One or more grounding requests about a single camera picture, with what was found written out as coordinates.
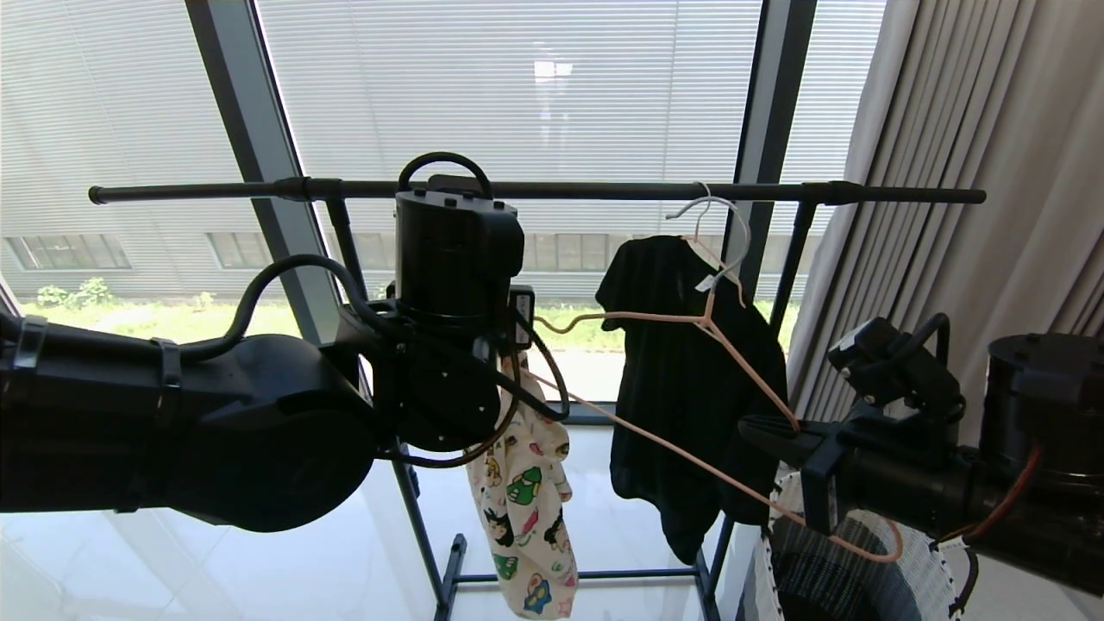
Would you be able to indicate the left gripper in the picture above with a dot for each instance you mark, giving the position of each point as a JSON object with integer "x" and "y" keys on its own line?
{"x": 521, "y": 319}

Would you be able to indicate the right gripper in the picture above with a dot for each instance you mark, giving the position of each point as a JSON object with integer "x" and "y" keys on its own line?
{"x": 888, "y": 492}

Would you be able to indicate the pink clothes hanger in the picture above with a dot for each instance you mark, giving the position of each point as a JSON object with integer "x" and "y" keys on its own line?
{"x": 700, "y": 252}
{"x": 750, "y": 373}

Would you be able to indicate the black garment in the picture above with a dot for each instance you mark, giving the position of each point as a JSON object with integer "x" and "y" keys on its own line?
{"x": 681, "y": 414}

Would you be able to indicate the cream printed garment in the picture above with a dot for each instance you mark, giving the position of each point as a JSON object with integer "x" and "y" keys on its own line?
{"x": 526, "y": 517}

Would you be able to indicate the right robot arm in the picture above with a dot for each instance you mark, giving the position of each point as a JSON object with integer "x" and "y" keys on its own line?
{"x": 1044, "y": 431}

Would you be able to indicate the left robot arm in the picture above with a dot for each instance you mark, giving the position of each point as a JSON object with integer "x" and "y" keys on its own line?
{"x": 216, "y": 431}

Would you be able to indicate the white laundry basket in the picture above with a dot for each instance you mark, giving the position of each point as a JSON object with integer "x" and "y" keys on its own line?
{"x": 862, "y": 561}

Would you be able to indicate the black clothes rack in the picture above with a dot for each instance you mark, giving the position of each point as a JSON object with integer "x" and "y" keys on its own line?
{"x": 604, "y": 190}

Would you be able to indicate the window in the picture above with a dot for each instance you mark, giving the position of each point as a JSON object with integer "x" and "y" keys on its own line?
{"x": 254, "y": 129}

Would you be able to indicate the beige curtain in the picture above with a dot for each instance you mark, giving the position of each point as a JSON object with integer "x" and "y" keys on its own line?
{"x": 975, "y": 172}

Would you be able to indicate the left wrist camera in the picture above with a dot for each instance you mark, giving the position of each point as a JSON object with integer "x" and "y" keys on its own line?
{"x": 455, "y": 183}

